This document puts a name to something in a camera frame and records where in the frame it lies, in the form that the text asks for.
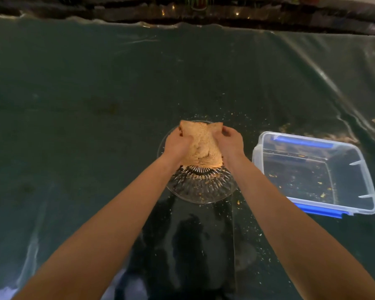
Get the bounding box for person's left hand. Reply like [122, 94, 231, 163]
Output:
[162, 127, 194, 167]

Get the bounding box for person's right hand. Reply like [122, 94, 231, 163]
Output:
[212, 126, 245, 165]

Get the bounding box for brown flatbread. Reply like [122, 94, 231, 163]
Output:
[179, 120, 224, 169]

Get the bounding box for person's right forearm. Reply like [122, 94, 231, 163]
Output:
[222, 153, 375, 300]

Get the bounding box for person's left forearm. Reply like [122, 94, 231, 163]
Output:
[12, 153, 180, 300]

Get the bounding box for clear glass plate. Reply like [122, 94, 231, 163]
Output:
[156, 120, 239, 204]

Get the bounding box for dark green plastic table cover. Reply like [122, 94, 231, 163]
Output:
[0, 14, 375, 300]

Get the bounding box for clear plastic container blue clips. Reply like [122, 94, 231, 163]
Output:
[252, 131, 375, 219]

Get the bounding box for green potted plant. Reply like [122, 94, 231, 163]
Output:
[187, 0, 214, 10]

